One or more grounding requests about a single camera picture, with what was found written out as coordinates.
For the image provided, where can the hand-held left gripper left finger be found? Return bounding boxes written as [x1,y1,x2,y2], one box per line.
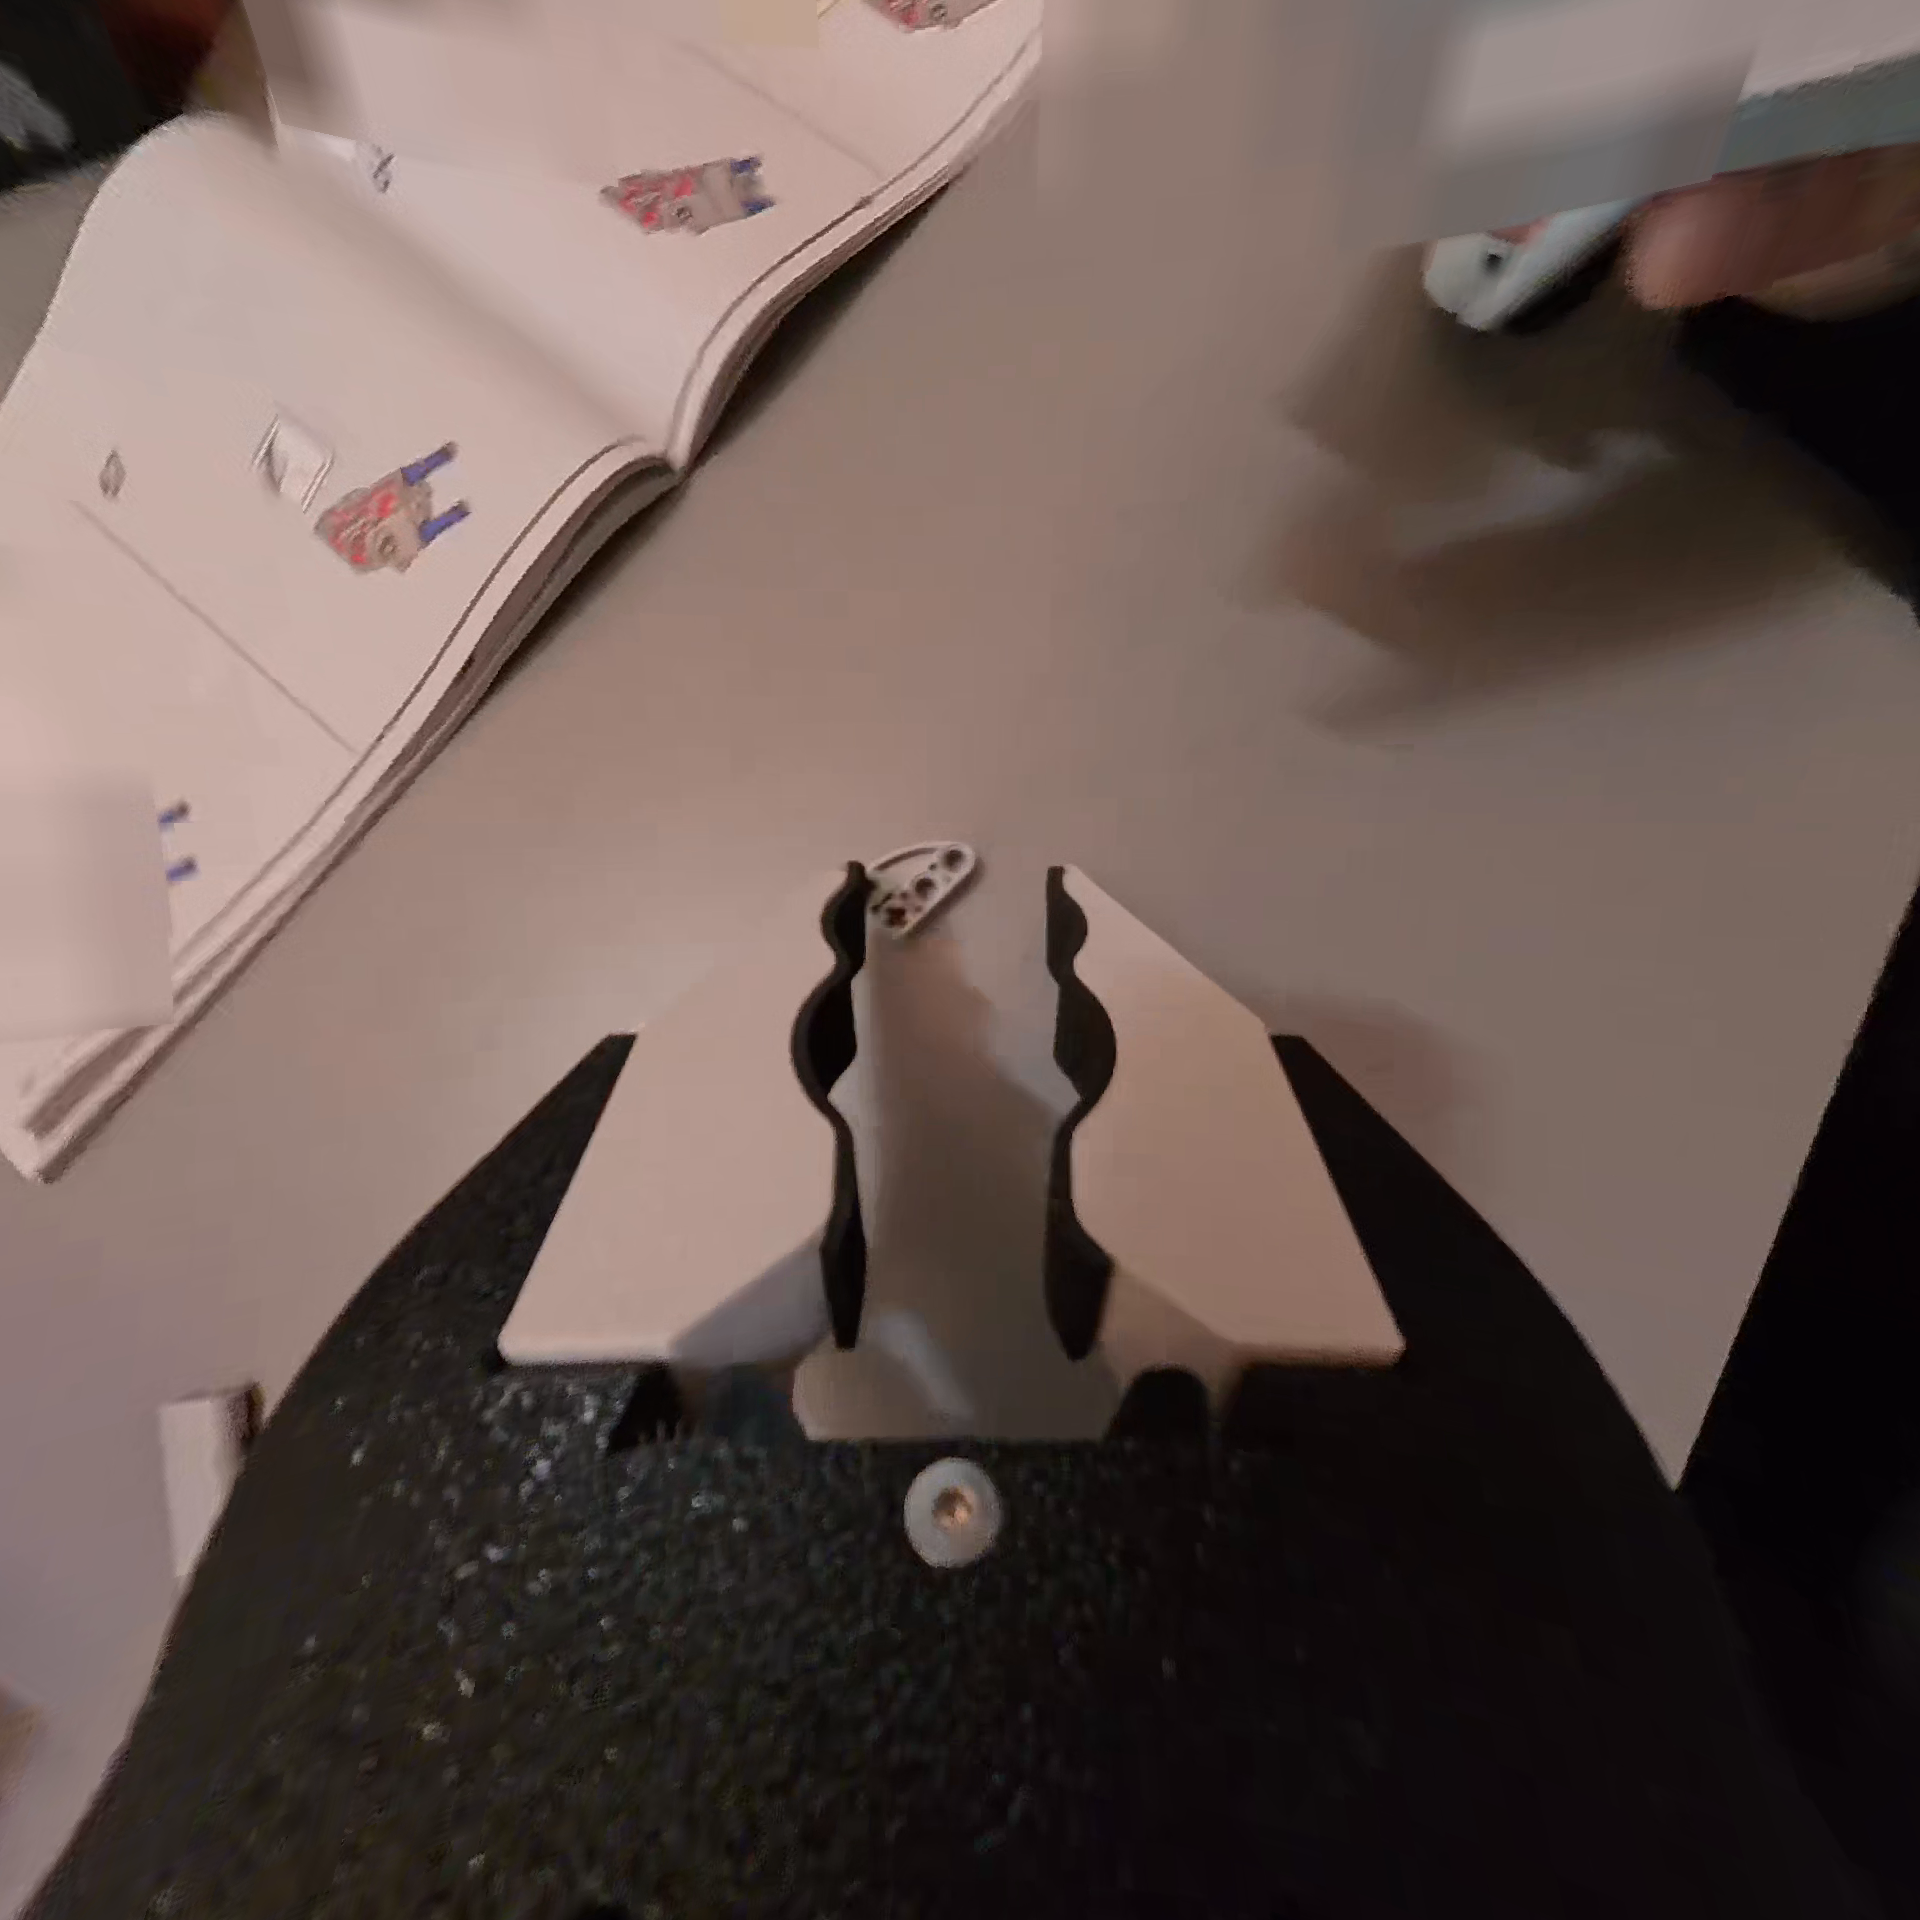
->
[497,865,872,1369]

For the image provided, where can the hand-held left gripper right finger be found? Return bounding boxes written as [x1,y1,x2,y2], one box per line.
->
[1044,865,1405,1369]

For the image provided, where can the small grey brick piece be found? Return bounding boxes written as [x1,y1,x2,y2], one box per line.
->
[865,845,981,943]

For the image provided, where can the person's right hand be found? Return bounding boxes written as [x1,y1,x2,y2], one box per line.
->
[1623,159,1920,323]

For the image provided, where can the small white paper piece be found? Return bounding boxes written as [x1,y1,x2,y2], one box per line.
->
[159,1386,266,1581]

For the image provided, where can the open white instruction booklet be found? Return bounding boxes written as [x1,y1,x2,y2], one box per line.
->
[0,0,1047,1187]

